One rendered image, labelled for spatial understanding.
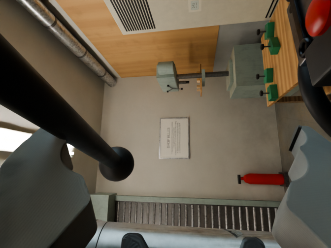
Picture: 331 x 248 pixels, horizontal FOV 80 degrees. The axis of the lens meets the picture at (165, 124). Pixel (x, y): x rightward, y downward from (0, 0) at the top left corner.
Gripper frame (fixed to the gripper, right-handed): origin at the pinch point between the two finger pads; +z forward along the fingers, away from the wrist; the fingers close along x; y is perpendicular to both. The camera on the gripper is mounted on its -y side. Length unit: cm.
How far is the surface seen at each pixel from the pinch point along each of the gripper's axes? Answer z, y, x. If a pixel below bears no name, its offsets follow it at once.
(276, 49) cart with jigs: 139, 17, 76
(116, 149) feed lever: 4.4, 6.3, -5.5
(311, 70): 7.5, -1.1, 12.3
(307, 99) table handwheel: 16.8, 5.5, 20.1
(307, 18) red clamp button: 7.0, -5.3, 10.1
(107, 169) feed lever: 2.7, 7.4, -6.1
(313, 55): 7.8, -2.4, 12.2
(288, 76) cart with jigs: 117, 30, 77
